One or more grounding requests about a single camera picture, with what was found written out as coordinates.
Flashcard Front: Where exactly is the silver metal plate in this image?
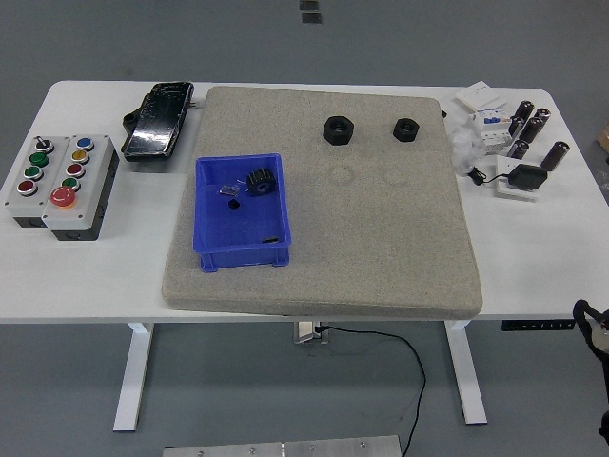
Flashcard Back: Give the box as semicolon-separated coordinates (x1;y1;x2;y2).
162;434;403;457

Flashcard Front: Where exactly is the silver table control box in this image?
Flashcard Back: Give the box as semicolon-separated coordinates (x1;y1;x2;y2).
292;321;330;345

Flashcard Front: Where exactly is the grey four-button control box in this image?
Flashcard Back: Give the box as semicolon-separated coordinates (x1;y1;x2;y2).
4;135;72;230

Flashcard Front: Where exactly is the black metal gear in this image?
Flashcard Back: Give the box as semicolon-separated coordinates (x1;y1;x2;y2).
245;168;278;197

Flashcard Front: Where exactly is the crumpled clear plastic bag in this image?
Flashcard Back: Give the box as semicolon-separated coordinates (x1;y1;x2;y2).
446;116;486;177

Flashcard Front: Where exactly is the small black hex nut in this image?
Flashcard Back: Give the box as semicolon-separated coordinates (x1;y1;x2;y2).
392;117;422;143

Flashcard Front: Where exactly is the black table height keypad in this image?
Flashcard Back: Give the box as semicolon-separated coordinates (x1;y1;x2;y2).
501;319;576;331

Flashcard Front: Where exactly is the black power cable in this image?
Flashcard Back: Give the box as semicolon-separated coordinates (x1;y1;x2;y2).
316;324;427;457

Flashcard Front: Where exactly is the white wall switch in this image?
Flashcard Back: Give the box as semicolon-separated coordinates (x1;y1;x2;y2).
455;81;506;109

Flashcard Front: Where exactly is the white circuit breaker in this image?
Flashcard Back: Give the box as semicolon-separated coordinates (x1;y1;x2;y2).
470;105;515;156

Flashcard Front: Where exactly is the black plastic-wrapped device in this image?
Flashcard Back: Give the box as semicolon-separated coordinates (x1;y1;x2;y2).
120;80;196;164

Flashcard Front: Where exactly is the grey emergency-stop control box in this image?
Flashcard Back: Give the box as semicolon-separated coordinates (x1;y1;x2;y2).
41;133;120;242

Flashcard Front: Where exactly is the blue plastic box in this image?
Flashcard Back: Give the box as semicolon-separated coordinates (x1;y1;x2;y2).
191;151;292;273

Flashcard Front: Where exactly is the grey-brown foam mat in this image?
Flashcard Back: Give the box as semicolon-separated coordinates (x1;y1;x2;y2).
160;85;484;319

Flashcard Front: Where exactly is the black adapter cord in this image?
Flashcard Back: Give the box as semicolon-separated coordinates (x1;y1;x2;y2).
465;166;513;188

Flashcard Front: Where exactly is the white table leg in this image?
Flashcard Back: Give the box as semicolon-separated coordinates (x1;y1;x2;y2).
444;319;489;426
112;322;156;432

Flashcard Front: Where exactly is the black power adapter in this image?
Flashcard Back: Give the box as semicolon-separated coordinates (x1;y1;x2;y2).
507;163;550;192

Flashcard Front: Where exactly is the large black hex nut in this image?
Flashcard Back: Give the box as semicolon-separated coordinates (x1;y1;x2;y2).
322;115;356;146

